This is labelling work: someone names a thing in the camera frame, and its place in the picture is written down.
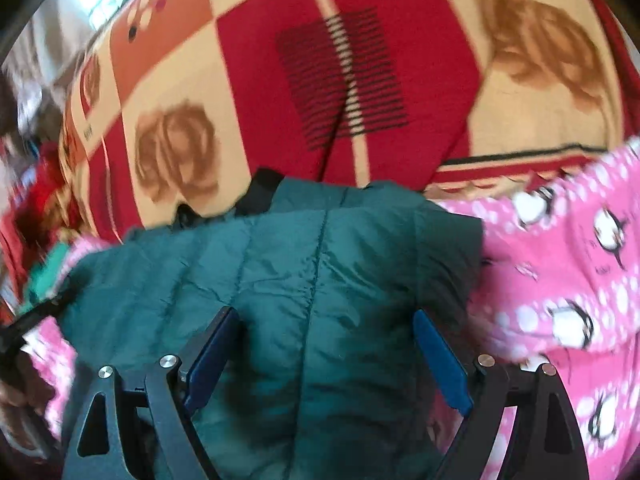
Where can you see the pile of mixed clothes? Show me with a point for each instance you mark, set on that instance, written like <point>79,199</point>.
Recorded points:
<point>40,200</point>

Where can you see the pink penguin print blanket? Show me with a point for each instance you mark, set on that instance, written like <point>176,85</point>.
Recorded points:
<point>550,270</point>

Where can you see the rose print checked blanket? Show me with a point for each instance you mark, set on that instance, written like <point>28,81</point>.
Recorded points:
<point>400,85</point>

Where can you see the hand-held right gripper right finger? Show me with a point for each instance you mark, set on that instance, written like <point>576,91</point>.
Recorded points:
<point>442,360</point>

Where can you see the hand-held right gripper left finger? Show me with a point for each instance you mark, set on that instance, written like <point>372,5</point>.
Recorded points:
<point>210,355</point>

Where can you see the person's left forearm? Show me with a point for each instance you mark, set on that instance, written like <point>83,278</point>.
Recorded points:
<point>17,405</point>

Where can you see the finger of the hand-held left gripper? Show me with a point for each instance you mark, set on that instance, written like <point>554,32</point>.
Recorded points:
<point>42,312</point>

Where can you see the dark green puffer jacket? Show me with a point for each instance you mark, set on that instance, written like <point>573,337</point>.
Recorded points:
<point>300,300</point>

